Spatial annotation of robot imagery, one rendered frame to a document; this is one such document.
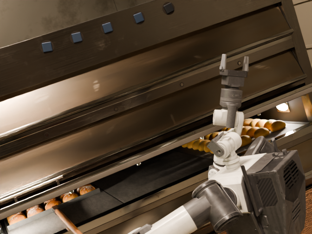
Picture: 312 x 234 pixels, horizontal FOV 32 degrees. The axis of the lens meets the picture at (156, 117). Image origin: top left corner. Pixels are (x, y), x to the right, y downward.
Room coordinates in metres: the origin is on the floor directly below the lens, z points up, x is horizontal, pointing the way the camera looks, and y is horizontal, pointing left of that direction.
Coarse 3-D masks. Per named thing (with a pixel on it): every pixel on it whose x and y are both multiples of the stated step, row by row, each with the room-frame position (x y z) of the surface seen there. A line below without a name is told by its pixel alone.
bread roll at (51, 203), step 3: (51, 201) 2.98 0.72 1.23; (54, 201) 2.98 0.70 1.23; (57, 201) 2.99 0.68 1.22; (60, 201) 3.00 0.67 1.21; (48, 204) 2.97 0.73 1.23; (51, 204) 2.97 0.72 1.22; (54, 204) 2.97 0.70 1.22; (57, 204) 2.98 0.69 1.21; (45, 207) 2.98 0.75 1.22; (48, 207) 2.97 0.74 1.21; (51, 207) 2.97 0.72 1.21
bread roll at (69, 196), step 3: (66, 195) 3.01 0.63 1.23; (69, 195) 3.01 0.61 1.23; (72, 195) 3.01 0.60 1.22; (75, 195) 3.02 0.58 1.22; (78, 195) 3.04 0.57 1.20; (63, 198) 3.01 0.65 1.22; (66, 198) 3.00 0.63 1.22; (69, 198) 3.00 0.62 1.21; (72, 198) 3.00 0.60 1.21; (63, 201) 3.01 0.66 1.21
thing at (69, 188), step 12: (288, 96) 2.78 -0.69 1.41; (300, 96) 2.79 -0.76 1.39; (264, 108) 2.72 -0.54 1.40; (204, 132) 2.61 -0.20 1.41; (180, 144) 2.57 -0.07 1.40; (144, 156) 2.51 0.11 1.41; (120, 168) 2.47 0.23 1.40; (84, 180) 2.42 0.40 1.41; (96, 180) 2.43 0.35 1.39; (60, 192) 2.38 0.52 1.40; (24, 204) 2.33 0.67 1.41; (36, 204) 2.34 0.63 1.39; (0, 216) 2.29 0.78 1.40
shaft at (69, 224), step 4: (56, 212) 2.83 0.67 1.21; (60, 212) 2.78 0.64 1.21; (60, 216) 2.71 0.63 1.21; (64, 216) 2.67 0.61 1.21; (64, 220) 2.62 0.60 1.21; (68, 220) 2.59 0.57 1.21; (68, 224) 2.52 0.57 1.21; (72, 224) 2.50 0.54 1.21; (72, 228) 2.43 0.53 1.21; (76, 228) 2.41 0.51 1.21; (72, 232) 2.42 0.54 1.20; (76, 232) 2.36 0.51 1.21; (80, 232) 2.34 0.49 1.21
